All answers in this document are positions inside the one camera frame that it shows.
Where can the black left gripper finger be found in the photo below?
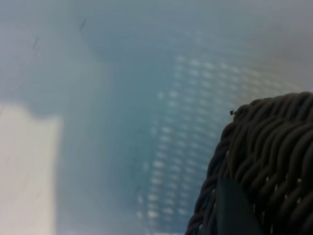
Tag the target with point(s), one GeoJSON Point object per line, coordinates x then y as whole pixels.
{"type": "Point", "coordinates": [232, 215]}

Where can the dark brown woven basket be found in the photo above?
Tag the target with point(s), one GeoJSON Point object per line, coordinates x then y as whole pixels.
{"type": "Point", "coordinates": [276, 147]}

